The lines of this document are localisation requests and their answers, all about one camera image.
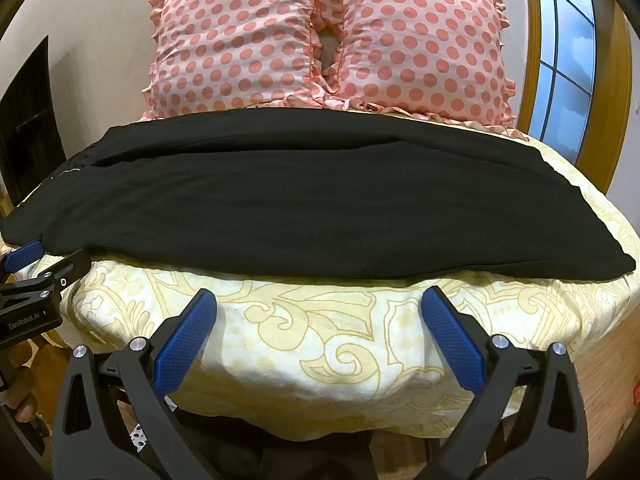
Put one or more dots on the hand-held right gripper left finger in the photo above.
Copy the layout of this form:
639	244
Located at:
182	342

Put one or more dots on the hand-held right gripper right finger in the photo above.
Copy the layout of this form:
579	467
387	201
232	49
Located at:
452	340

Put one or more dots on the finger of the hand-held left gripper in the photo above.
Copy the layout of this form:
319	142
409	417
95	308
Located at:
24	255
60	272

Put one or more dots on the black pants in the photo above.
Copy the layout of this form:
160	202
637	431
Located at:
310	195

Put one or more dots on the person's left hand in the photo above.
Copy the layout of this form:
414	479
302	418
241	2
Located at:
22	392

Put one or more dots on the bed with yellow patterned sheet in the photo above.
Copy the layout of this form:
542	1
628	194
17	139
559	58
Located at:
320	340

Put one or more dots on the pink polka dot pillow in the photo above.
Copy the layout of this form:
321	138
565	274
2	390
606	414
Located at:
235	40
420	45

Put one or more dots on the wooden framed window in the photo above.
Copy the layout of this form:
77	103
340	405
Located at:
565	55

